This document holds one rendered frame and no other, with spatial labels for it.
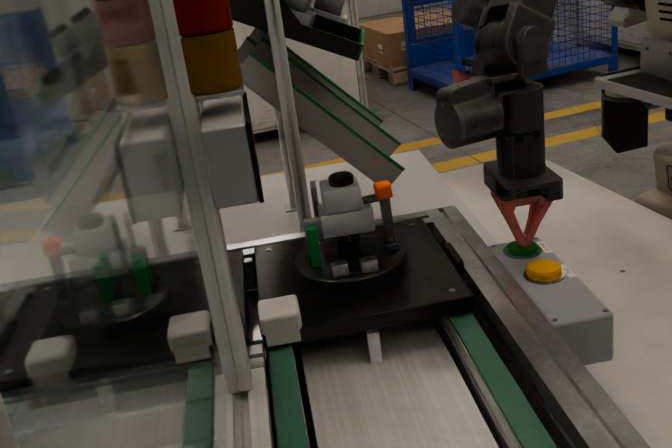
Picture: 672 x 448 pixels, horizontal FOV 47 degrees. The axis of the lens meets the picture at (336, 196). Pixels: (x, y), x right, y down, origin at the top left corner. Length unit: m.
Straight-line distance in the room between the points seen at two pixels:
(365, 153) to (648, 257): 0.44
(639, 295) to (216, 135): 0.67
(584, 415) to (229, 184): 0.36
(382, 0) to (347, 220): 9.06
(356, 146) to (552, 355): 0.47
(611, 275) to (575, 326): 0.31
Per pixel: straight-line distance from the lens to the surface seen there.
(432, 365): 0.87
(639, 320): 1.06
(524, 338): 0.82
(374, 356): 0.88
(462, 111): 0.87
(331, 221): 0.91
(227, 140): 0.64
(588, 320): 0.86
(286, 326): 0.85
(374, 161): 1.14
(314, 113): 1.12
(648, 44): 1.50
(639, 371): 0.96
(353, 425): 0.79
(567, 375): 0.78
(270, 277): 0.98
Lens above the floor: 1.40
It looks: 21 degrees down
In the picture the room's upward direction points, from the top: 8 degrees counter-clockwise
